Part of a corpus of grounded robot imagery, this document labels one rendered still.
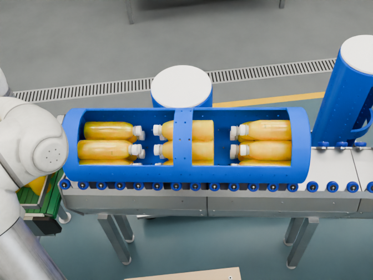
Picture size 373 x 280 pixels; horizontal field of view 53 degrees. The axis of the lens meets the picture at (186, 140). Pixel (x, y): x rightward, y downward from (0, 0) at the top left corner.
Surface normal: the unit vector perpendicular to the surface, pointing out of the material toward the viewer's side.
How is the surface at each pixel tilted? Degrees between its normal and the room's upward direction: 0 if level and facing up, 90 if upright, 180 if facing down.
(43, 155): 73
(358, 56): 0
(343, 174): 0
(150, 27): 0
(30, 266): 54
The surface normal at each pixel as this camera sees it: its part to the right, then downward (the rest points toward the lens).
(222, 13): -0.06, -0.61
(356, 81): -0.60, 0.66
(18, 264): 0.50, 0.07
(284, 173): -0.06, 0.66
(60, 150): 0.68, 0.28
